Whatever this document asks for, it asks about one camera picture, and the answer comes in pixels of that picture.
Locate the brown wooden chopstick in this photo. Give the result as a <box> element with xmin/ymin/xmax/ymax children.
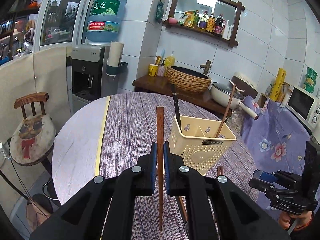
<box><xmin>156</xmin><ymin>106</ymin><xmax>164</xmax><ymax>231</ymax></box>

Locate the black chopstick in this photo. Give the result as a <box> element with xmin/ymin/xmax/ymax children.
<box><xmin>171</xmin><ymin>83</ymin><xmax>181</xmax><ymax>130</ymax></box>

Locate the dark gold-tipped chopstick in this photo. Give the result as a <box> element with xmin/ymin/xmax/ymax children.
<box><xmin>176</xmin><ymin>196</ymin><xmax>188</xmax><ymax>223</ymax></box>

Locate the right hand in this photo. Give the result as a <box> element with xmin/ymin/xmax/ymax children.
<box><xmin>278</xmin><ymin>211</ymin><xmax>313</xmax><ymax>230</ymax></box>

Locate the purple floral cloth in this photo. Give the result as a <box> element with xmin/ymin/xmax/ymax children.
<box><xmin>240</xmin><ymin>95</ymin><xmax>313</xmax><ymax>221</ymax></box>

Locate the cream perforated utensil holder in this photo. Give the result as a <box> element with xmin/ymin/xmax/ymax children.
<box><xmin>169</xmin><ymin>115</ymin><xmax>236</xmax><ymax>175</ymax></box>

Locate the purple striped tablecloth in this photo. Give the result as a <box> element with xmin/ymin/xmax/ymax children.
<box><xmin>51</xmin><ymin>92</ymin><xmax>259</xmax><ymax>240</ymax></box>

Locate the white microwave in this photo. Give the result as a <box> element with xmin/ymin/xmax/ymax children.
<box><xmin>286</xmin><ymin>86</ymin><xmax>319</xmax><ymax>132</ymax></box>

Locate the woven basket sink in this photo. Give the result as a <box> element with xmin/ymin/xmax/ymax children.
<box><xmin>166</xmin><ymin>66</ymin><xmax>212</xmax><ymax>94</ymax></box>

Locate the yellow roll package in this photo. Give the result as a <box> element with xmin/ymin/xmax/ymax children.
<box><xmin>269</xmin><ymin>68</ymin><xmax>286</xmax><ymax>101</ymax></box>

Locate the wooden chair with cushion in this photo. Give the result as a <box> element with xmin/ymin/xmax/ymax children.
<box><xmin>10</xmin><ymin>92</ymin><xmax>56</xmax><ymax>171</ymax></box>

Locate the green cans stack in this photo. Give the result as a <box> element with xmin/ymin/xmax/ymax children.
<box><xmin>302</xmin><ymin>67</ymin><xmax>318</xmax><ymax>94</ymax></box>

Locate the yellow mug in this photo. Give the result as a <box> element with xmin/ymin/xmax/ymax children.
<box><xmin>148</xmin><ymin>64</ymin><xmax>159</xmax><ymax>76</ymax></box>

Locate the brass faucet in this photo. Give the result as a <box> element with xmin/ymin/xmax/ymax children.
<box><xmin>200</xmin><ymin>60</ymin><xmax>212</xmax><ymax>75</ymax></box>

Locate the yellow soap bottle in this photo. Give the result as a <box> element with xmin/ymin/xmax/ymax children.
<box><xmin>164</xmin><ymin>51</ymin><xmax>175</xmax><ymax>68</ymax></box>

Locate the water dispenser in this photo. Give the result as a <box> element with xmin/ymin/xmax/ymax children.
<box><xmin>71</xmin><ymin>44</ymin><xmax>110</xmax><ymax>103</ymax></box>

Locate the blue water bottle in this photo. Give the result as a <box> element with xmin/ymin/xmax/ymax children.
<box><xmin>85</xmin><ymin>0</ymin><xmax>127</xmax><ymax>43</ymax></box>

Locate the white pan with handle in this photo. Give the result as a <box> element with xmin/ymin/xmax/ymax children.
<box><xmin>210</xmin><ymin>80</ymin><xmax>259</xmax><ymax>120</ymax></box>

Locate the wooden wall shelf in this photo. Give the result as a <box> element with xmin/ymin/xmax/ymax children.
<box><xmin>164</xmin><ymin>0</ymin><xmax>245</xmax><ymax>48</ymax></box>

